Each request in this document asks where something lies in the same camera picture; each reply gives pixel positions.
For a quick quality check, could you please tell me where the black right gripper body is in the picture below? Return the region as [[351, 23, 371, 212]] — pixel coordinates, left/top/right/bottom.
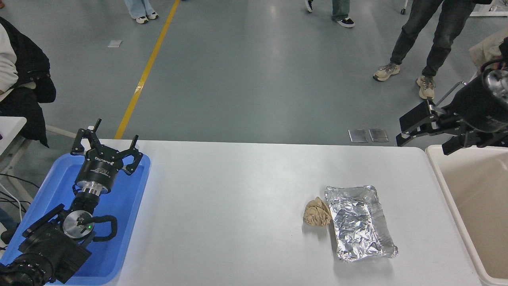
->
[[443, 73, 508, 133]]

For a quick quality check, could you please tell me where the white side table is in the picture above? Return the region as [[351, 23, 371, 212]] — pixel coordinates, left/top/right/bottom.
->
[[0, 116, 36, 201]]

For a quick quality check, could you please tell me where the large pale bin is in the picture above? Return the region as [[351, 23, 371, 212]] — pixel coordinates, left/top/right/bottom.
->
[[425, 145, 508, 286]]

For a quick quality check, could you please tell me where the blue plastic tray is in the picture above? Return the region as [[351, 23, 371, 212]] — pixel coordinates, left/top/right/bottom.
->
[[0, 153, 151, 286]]

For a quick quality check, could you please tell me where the white cable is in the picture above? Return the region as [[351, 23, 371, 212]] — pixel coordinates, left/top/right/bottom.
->
[[0, 183, 23, 221]]

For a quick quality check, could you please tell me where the white furniture base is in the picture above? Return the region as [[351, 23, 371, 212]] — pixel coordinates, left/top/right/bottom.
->
[[470, 0, 508, 17]]

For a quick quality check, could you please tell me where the black cable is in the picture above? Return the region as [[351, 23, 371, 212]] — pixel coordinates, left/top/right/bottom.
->
[[0, 174, 41, 189]]

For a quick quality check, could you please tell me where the silver foil plate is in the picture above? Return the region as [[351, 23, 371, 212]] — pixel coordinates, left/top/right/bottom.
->
[[325, 185, 398, 263]]

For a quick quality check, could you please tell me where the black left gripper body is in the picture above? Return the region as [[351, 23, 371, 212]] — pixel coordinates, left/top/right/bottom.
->
[[75, 146, 127, 190]]

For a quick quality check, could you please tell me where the crumpled tan paper ball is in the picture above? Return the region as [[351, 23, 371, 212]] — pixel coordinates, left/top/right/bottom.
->
[[303, 197, 332, 227]]

